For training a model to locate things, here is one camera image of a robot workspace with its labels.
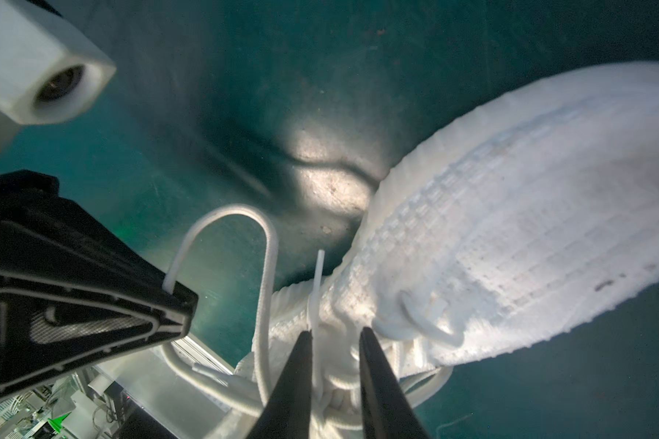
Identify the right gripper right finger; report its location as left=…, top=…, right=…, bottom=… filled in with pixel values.
left=359, top=327, right=428, bottom=438

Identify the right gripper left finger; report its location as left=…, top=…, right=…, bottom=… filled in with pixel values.
left=246, top=331, right=313, bottom=439

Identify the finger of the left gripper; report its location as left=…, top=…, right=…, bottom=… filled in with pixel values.
left=0, top=170, right=198, bottom=402

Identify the white shoelace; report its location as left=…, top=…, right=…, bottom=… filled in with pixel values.
left=160, top=204, right=453, bottom=431

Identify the white knit sneaker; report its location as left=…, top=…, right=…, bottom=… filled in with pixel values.
left=219, top=59, right=659, bottom=439

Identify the front aluminium rail base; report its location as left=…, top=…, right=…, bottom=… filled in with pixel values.
left=95, top=348, right=230, bottom=438

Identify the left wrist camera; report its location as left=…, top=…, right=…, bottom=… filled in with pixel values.
left=0, top=1, right=116, bottom=155

